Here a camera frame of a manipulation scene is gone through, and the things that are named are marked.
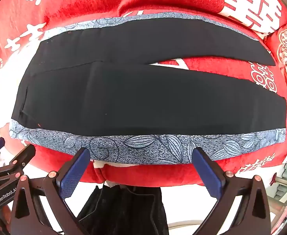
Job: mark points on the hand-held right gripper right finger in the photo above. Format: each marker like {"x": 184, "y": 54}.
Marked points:
{"x": 206, "y": 175}

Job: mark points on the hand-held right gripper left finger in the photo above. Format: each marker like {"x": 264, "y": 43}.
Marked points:
{"x": 74, "y": 175}

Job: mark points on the blue floral cloth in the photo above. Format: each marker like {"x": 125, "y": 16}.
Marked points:
{"x": 145, "y": 149}

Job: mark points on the black pants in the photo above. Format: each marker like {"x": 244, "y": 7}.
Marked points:
{"x": 133, "y": 98}

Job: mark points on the dark cloth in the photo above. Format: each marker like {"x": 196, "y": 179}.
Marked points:
{"x": 123, "y": 213}

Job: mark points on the red printed blanket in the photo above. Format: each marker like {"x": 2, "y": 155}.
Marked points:
{"x": 84, "y": 0}

